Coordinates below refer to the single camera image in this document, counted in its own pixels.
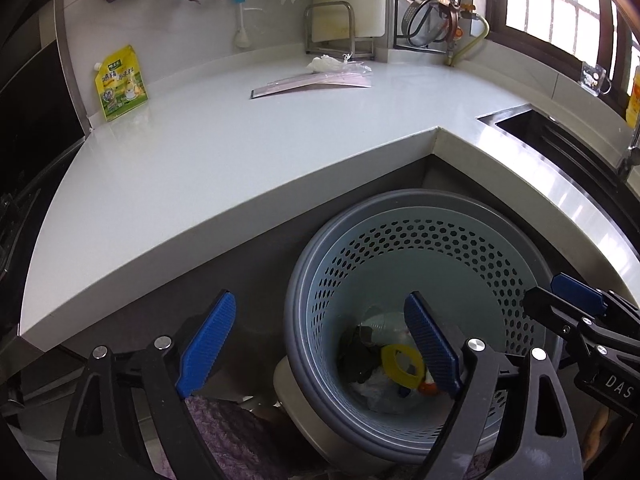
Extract barred window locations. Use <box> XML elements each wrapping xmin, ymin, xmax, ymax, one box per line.
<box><xmin>492</xmin><ymin>0</ymin><xmax>640</xmax><ymax>96</ymax></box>

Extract steel kitchen sink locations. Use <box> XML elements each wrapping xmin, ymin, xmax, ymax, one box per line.
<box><xmin>477</xmin><ymin>105</ymin><xmax>640</xmax><ymax>241</ymax></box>

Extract grey perforated waste basket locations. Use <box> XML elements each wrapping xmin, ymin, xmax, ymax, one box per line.
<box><xmin>282</xmin><ymin>189</ymin><xmax>566</xmax><ymax>463</ymax></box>

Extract yellow bottle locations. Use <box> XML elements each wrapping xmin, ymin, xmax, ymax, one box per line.
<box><xmin>625</xmin><ymin>65</ymin><xmax>640</xmax><ymax>128</ymax></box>

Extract yellow gas hose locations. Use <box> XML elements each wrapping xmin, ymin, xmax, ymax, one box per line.
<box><xmin>445</xmin><ymin>12</ymin><xmax>490</xmax><ymax>67</ymax></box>

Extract metal strainer pot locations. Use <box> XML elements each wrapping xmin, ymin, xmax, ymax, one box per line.
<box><xmin>402</xmin><ymin>0</ymin><xmax>461</xmax><ymax>43</ymax></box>

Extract blue and white bottle brush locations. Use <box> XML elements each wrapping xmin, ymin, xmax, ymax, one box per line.
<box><xmin>233</xmin><ymin>0</ymin><xmax>251</xmax><ymax>50</ymax></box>

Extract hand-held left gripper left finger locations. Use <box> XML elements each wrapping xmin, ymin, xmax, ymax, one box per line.
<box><xmin>56</xmin><ymin>290</ymin><xmax>237</xmax><ymax>480</ymax></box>

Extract yellow seasoning pouch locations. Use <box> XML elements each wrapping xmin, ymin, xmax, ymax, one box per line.
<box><xmin>92</xmin><ymin>45</ymin><xmax>150</xmax><ymax>122</ymax></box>

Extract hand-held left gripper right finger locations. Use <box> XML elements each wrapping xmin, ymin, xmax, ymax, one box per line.
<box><xmin>402</xmin><ymin>291</ymin><xmax>583</xmax><ymax>480</ymax></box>

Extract dark grey cloth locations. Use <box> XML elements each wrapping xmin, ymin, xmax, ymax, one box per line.
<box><xmin>339</xmin><ymin>325</ymin><xmax>388</xmax><ymax>383</ymax></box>

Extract black wire dish rack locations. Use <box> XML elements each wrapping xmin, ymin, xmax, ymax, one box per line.
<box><xmin>390</xmin><ymin>0</ymin><xmax>481</xmax><ymax>53</ymax></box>

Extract glass mug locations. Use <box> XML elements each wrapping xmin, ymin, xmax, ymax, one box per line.
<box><xmin>580</xmin><ymin>61</ymin><xmax>612</xmax><ymax>96</ymax></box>

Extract metal cutting board rack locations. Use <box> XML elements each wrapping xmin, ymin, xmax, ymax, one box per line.
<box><xmin>303</xmin><ymin>1</ymin><xmax>376</xmax><ymax>61</ymax></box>

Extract yellow plastic ring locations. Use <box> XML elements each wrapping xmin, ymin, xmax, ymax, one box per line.
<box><xmin>381</xmin><ymin>344</ymin><xmax>426</xmax><ymax>390</ymax></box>

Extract white crumpled plastic bag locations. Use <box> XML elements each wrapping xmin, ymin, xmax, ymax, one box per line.
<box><xmin>352</xmin><ymin>367</ymin><xmax>401</xmax><ymax>413</ymax></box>

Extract clear plastic cup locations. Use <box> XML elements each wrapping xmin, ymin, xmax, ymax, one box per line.
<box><xmin>357</xmin><ymin>310</ymin><xmax>416</xmax><ymax>348</ymax></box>

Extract purple floor mat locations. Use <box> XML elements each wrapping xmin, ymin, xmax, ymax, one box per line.
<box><xmin>150</xmin><ymin>395</ymin><xmax>301</xmax><ymax>480</ymax></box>

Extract black stove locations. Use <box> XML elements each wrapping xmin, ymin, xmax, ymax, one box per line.
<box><xmin>0</xmin><ymin>0</ymin><xmax>88</xmax><ymax>341</ymax></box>

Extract pinkish paper sheet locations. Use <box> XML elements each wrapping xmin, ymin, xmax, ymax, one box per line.
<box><xmin>251</xmin><ymin>71</ymin><xmax>373</xmax><ymax>98</ymax></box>

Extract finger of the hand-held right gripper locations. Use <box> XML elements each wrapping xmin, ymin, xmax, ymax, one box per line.
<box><xmin>550</xmin><ymin>272</ymin><xmax>640</xmax><ymax>322</ymax></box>
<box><xmin>522</xmin><ymin>286</ymin><xmax>640</xmax><ymax>367</ymax></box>

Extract beige plastic container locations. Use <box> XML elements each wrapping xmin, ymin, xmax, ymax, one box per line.
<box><xmin>272</xmin><ymin>355</ymin><xmax>351</xmax><ymax>461</ymax></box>

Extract brass gas valve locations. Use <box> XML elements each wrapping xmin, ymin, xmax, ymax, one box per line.
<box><xmin>445</xmin><ymin>2</ymin><xmax>476</xmax><ymax>43</ymax></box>

